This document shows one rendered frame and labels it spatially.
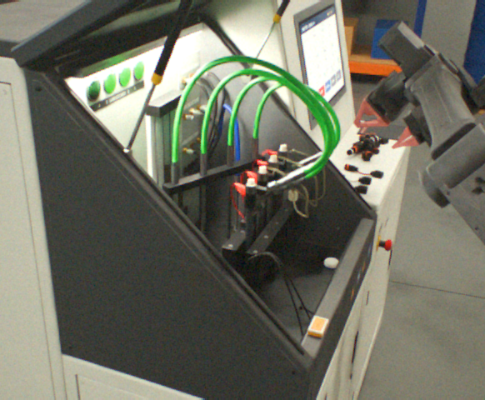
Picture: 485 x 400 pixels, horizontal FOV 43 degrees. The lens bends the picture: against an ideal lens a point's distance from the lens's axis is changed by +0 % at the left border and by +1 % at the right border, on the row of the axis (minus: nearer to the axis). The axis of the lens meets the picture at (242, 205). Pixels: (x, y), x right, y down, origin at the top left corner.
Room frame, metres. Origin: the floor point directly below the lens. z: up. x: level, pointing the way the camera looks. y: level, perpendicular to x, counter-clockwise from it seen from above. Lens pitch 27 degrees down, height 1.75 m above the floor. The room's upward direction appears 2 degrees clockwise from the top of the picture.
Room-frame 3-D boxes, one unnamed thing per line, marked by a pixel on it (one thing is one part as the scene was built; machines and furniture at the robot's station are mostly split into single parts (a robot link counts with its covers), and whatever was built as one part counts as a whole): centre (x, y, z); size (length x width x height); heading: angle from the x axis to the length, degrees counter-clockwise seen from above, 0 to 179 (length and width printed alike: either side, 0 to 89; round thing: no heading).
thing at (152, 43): (1.40, 0.23, 1.43); 0.54 x 0.03 x 0.02; 159
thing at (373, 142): (1.94, -0.42, 1.01); 0.23 x 0.11 x 0.06; 159
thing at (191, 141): (1.62, 0.14, 1.20); 0.13 x 0.03 x 0.31; 159
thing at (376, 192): (1.91, -0.40, 0.97); 0.70 x 0.22 x 0.03; 159
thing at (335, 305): (1.22, -0.24, 0.87); 0.62 x 0.04 x 0.16; 159
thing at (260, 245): (1.42, -0.06, 0.91); 0.34 x 0.10 x 0.15; 159
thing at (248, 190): (1.30, -0.03, 1.03); 0.05 x 0.03 x 0.21; 69
